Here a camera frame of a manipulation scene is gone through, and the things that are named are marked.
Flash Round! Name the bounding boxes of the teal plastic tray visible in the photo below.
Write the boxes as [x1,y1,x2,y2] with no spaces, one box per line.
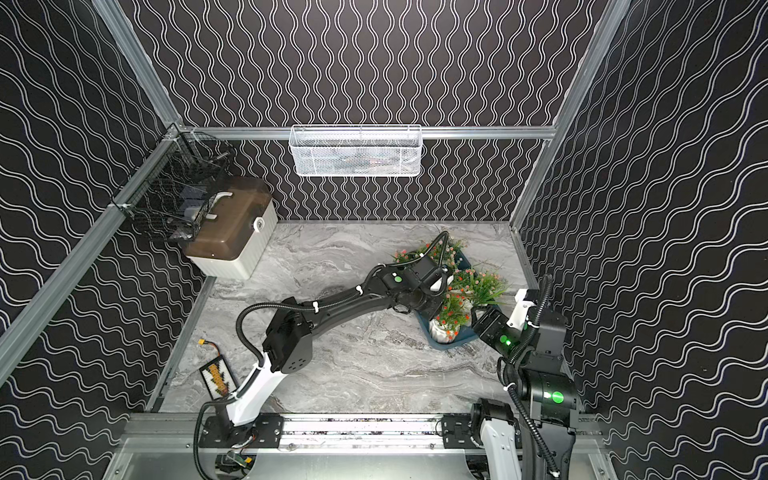
[417,250,503,350]

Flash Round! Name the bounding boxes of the red flower potted plant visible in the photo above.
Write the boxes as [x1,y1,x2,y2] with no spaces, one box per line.
[428,290,472,344]

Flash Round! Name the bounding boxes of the white pot green plant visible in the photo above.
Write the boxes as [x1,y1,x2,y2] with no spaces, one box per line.
[450,269,509,311]

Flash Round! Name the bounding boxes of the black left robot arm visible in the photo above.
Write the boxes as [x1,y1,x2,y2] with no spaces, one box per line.
[193,231,454,446]

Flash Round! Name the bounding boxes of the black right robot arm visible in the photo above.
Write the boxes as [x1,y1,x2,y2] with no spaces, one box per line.
[471,275,579,479]

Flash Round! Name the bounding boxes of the brown lid storage box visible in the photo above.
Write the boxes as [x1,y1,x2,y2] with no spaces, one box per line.
[184,177,278,280]

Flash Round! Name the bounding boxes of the patterned card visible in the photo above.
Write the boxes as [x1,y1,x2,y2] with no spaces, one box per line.
[199,355,238,400]

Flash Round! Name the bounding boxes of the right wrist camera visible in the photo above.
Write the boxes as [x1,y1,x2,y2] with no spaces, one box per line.
[506,289,540,331]

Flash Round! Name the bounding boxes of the white wire wall basket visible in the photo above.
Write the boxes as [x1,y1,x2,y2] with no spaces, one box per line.
[288,124,424,177]

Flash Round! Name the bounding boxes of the black wire wall basket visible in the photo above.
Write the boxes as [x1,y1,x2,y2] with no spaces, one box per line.
[116,125,236,244]

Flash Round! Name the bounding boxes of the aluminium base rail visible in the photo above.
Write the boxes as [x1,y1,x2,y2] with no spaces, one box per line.
[119,411,619,480]

